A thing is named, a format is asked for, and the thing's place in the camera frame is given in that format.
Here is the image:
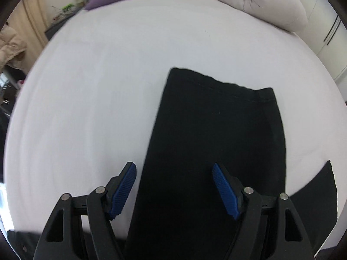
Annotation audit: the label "beige puffer jacket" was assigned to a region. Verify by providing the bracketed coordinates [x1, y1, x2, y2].
[1, 25, 27, 70]

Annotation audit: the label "beige curtain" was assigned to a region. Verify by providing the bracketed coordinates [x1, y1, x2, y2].
[7, 0, 50, 52]

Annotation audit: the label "white wardrobe with black handles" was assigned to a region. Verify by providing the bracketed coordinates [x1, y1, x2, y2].
[279, 0, 347, 82]

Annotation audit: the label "dark grey nightstand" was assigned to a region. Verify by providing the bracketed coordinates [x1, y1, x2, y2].
[45, 7, 82, 41]

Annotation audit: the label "clutter on nightstand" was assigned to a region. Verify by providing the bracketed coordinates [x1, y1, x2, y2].
[52, 3, 77, 22]

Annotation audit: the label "folded white duvet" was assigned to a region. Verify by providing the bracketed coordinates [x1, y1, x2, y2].
[218, 0, 308, 32]

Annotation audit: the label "black denim pants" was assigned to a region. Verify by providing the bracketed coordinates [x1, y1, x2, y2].
[128, 68, 338, 259]

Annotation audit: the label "white sheeted bed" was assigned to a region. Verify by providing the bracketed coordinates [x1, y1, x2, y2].
[1, 0, 346, 233]

